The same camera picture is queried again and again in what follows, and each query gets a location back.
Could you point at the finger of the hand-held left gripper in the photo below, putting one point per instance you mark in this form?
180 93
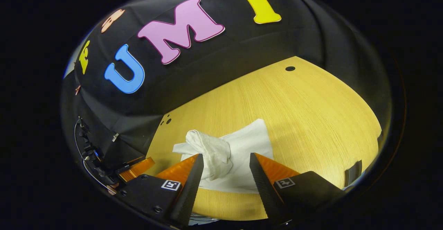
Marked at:
138 169

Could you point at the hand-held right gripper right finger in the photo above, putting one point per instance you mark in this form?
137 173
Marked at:
264 192

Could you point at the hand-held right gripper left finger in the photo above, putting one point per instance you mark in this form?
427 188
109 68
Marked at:
188 195

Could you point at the white jeans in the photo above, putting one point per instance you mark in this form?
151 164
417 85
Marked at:
242 143

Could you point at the silver metal clip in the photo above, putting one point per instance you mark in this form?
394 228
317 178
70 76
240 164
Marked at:
115 137

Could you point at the black backdrop cloth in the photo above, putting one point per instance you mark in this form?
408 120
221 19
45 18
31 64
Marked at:
225 56

